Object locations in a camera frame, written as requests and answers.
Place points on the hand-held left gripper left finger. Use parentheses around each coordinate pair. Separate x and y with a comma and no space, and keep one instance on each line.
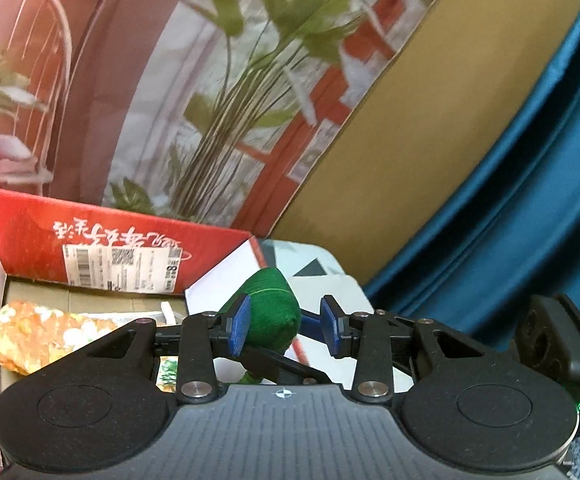
(240,325)

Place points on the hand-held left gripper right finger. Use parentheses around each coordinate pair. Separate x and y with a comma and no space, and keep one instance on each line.
(331,330)

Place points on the green plush toy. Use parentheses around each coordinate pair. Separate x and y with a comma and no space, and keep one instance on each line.
(270,305)

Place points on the orange floral fabric pouch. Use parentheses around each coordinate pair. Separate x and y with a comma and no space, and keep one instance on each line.
(34,335)

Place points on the red strawberry cardboard box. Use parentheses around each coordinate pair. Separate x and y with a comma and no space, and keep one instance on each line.
(24,230)

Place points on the teal curtain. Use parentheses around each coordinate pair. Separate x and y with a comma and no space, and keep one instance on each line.
(520,235)

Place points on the wooden panel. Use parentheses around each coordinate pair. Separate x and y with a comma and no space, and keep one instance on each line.
(420,160)

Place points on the printed room backdrop cloth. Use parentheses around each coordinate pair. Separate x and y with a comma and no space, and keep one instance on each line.
(144,110)

